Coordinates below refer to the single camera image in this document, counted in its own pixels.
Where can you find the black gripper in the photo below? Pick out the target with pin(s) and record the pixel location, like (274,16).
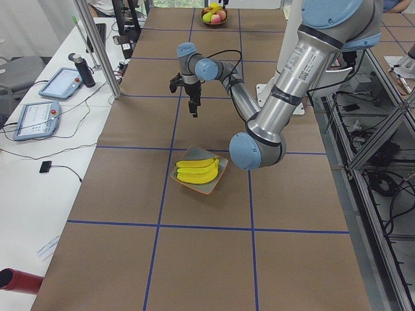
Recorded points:
(192,90)
(225,2)

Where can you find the yellow banana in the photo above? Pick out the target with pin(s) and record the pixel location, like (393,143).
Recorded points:
(214,6)
(198,178)
(198,170)
(197,163)

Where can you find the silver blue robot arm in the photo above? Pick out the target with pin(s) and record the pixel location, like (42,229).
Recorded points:
(327,27)

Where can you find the woven fruit basket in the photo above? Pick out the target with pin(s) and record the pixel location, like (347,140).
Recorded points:
(204,10)

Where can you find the grey square plate orange rim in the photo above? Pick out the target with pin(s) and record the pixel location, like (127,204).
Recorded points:
(194,152)

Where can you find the pink peach lower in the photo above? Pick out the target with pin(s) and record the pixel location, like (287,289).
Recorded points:
(218,17)

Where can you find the green pear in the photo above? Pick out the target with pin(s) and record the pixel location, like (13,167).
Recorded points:
(207,17)

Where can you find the black monitor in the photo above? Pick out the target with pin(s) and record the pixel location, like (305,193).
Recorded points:
(126,18)

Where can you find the black water bottle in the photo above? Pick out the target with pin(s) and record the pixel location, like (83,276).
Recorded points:
(83,69)

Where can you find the teach pendant far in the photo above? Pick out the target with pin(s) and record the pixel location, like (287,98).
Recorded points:
(62,85)

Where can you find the teach pendant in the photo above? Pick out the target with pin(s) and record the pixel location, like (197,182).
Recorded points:
(62,85)
(38,120)

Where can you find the teach pendant near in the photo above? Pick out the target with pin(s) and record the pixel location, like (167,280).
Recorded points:
(38,120)

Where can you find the small black puck device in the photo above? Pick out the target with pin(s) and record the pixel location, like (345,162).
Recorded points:
(45,167)

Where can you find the red cylinder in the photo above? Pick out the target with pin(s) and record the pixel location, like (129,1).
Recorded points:
(20,281)

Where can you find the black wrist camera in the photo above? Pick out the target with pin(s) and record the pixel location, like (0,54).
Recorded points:
(176,82)

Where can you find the aluminium frame post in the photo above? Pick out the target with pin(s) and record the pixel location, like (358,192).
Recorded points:
(99,48)

